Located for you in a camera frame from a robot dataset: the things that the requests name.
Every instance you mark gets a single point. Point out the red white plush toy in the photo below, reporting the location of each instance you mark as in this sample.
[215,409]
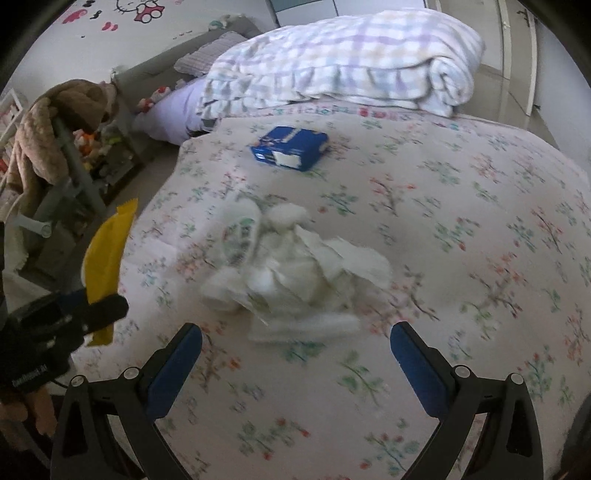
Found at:
[154,98]

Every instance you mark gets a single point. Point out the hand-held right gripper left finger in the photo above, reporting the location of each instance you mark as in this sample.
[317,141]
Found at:
[173,374]

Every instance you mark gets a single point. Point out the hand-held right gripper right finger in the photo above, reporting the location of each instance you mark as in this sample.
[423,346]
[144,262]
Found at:
[418,369]

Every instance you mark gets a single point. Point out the small plush on headboard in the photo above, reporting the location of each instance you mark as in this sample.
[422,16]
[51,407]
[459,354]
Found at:
[226,21]

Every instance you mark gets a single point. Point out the blue tissue packet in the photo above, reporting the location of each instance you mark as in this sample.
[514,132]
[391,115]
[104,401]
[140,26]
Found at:
[291,147]

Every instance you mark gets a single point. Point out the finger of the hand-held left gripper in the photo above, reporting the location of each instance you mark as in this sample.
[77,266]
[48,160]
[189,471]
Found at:
[74,297]
[108,310]

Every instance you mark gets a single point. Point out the yellow snack wrapper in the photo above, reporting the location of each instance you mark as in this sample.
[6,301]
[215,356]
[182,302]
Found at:
[108,258]

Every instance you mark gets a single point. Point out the cream door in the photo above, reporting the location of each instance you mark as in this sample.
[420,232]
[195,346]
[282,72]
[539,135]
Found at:
[508,46]

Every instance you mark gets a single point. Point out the brown teddy bear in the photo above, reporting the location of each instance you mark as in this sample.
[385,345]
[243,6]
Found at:
[85,99]

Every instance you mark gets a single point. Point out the white green printed packet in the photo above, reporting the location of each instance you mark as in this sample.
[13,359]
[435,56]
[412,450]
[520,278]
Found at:
[240,235]

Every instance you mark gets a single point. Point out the brown fleece blanket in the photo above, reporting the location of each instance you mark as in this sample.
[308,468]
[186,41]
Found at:
[32,147]

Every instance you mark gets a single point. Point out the cartoon cat wall sticker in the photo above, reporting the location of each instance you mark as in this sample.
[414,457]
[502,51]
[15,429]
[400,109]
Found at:
[138,9]

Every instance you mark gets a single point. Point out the grey wheeled chair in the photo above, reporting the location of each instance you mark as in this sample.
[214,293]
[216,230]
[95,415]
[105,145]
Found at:
[69,194]

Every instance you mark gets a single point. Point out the person's left hand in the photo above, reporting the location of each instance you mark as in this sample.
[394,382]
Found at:
[41,408]

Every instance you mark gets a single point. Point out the bedside shelf with toys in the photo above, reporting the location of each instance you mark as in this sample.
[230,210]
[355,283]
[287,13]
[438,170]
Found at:
[111,152]

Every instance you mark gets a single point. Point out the grey bed headboard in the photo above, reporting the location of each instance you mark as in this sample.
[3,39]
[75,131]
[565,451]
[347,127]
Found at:
[166,64]

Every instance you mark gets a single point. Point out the plaid quilt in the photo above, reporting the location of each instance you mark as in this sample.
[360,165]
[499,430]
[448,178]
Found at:
[351,60]

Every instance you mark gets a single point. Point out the lavender pillow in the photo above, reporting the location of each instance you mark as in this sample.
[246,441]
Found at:
[178,110]

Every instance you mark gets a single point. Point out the plaid pillow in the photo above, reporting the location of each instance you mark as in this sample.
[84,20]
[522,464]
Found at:
[205,55]

